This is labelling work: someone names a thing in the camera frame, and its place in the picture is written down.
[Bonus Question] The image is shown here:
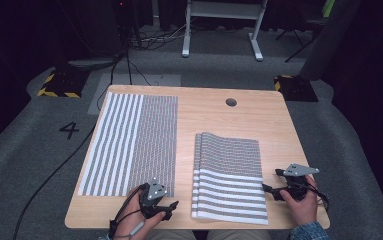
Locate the bundle of floor cables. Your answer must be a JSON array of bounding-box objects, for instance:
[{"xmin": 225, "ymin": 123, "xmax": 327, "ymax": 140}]
[{"xmin": 128, "ymin": 25, "xmax": 187, "ymax": 52}]

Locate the person's right leg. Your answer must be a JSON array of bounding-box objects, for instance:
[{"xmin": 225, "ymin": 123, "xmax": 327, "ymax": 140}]
[{"xmin": 206, "ymin": 229, "xmax": 273, "ymax": 240}]

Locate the white metal desk frame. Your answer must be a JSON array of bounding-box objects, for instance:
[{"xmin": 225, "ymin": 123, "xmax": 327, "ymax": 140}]
[{"xmin": 181, "ymin": 0, "xmax": 269, "ymax": 62}]

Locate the flat striped woven placemat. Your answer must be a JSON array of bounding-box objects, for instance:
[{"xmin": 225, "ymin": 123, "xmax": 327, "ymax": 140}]
[{"xmin": 77, "ymin": 92, "xmax": 179, "ymax": 198}]

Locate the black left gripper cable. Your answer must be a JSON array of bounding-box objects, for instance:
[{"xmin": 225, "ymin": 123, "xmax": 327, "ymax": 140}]
[{"xmin": 108, "ymin": 183, "xmax": 147, "ymax": 240}]

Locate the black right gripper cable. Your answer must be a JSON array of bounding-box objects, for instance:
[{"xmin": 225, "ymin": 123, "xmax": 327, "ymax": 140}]
[{"xmin": 307, "ymin": 181, "xmax": 331, "ymax": 213}]

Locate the long black floor cable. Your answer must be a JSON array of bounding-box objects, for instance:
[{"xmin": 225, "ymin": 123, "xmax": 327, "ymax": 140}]
[{"xmin": 12, "ymin": 63, "xmax": 120, "ymax": 240}]

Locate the grey curtain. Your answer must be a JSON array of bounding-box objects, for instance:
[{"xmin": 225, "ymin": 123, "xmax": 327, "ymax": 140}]
[{"xmin": 299, "ymin": 0, "xmax": 362, "ymax": 82}]

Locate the person's leg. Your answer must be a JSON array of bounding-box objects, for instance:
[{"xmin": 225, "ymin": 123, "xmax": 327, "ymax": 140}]
[
  {"xmin": 206, "ymin": 229, "xmax": 273, "ymax": 240},
  {"xmin": 145, "ymin": 229, "xmax": 197, "ymax": 240}
]

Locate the striped woven placemat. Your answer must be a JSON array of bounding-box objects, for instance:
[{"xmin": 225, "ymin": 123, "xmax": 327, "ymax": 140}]
[
  {"xmin": 199, "ymin": 131, "xmax": 269, "ymax": 225},
  {"xmin": 77, "ymin": 92, "xmax": 179, "ymax": 198},
  {"xmin": 191, "ymin": 133, "xmax": 204, "ymax": 220}
]

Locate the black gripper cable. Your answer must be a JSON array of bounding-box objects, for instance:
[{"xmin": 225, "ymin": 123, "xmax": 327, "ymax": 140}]
[
  {"xmin": 307, "ymin": 181, "xmax": 331, "ymax": 213},
  {"xmin": 108, "ymin": 183, "xmax": 147, "ymax": 240}
]

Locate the person's right hand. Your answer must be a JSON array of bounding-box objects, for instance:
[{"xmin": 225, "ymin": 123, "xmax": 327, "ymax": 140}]
[{"xmin": 279, "ymin": 175, "xmax": 320, "ymax": 228}]

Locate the person's left hand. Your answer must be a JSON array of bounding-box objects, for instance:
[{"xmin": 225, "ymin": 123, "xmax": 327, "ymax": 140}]
[{"xmin": 113, "ymin": 185, "xmax": 167, "ymax": 240}]

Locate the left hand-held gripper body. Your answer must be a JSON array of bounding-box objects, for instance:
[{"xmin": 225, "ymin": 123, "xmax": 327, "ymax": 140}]
[{"xmin": 138, "ymin": 178, "xmax": 173, "ymax": 220}]

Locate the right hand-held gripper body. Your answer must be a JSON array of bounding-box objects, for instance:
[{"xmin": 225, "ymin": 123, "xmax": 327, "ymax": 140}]
[{"xmin": 281, "ymin": 162, "xmax": 321, "ymax": 202}]

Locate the yellow black striped stand base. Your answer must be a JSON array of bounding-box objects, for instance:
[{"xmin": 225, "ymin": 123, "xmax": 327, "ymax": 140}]
[
  {"xmin": 36, "ymin": 67, "xmax": 91, "ymax": 99},
  {"xmin": 273, "ymin": 74, "xmax": 320, "ymax": 103}
]

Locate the person's left leg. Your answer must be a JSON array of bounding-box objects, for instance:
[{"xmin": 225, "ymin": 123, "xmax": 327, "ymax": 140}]
[{"xmin": 145, "ymin": 229, "xmax": 197, "ymax": 240}]

